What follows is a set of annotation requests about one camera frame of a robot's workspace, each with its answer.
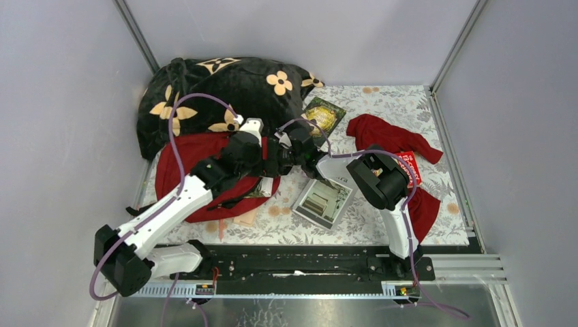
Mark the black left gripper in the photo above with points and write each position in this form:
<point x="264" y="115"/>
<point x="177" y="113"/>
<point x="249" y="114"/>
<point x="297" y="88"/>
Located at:
<point x="243" y="154"/>

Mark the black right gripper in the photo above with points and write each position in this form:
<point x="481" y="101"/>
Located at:
<point x="280" y="170"/>

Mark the white palm leaf book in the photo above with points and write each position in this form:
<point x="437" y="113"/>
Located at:
<point x="263" y="189"/>

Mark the grey interior photo book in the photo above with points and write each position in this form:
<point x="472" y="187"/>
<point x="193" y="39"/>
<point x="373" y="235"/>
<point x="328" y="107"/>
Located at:
<point x="324" y="203"/>

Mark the red student backpack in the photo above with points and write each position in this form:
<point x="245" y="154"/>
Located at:
<point x="191" y="178"/>

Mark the red treehouse book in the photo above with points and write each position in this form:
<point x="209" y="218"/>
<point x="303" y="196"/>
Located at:
<point x="411" y="167"/>

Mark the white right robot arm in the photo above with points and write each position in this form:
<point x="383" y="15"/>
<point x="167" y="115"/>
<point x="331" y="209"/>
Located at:
<point x="382" y="177"/>

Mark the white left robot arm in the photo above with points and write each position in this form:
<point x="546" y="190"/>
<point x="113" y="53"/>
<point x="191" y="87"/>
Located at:
<point x="127" y="256"/>

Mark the dark green gold book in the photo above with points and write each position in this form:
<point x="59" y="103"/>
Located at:
<point x="324" y="114"/>

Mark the floral table mat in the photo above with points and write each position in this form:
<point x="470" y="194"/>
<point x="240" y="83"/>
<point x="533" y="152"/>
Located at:
<point x="403" y="106"/>

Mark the red cloth garment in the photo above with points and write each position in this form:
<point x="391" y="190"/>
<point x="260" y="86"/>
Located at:
<point x="368" y="130"/>

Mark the black floral blanket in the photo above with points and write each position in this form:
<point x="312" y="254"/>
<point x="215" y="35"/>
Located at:
<point x="192" y="96"/>

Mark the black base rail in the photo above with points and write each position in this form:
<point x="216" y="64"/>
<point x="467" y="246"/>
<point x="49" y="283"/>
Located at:
<point x="306" y="270"/>

